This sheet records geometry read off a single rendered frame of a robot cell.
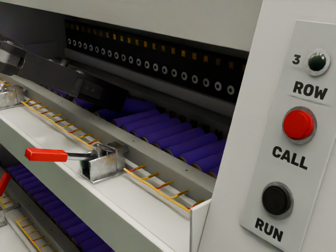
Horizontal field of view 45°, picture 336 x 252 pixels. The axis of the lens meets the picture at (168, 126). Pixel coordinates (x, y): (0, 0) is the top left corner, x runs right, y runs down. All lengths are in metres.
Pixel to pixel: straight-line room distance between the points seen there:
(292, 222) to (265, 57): 0.09
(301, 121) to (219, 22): 0.10
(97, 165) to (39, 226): 0.27
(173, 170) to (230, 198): 0.11
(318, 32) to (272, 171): 0.08
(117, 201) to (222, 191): 0.13
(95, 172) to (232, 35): 0.19
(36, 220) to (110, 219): 0.30
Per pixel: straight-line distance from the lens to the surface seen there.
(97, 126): 0.46
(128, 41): 0.63
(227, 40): 0.28
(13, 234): 0.68
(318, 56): 0.22
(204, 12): 0.30
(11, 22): 0.81
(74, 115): 0.51
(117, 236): 0.37
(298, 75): 0.23
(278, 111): 0.24
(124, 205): 0.36
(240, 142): 0.25
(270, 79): 0.24
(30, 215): 0.67
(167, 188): 0.37
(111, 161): 0.40
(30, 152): 0.36
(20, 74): 0.39
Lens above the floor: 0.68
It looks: 11 degrees down
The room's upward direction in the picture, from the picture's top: 13 degrees clockwise
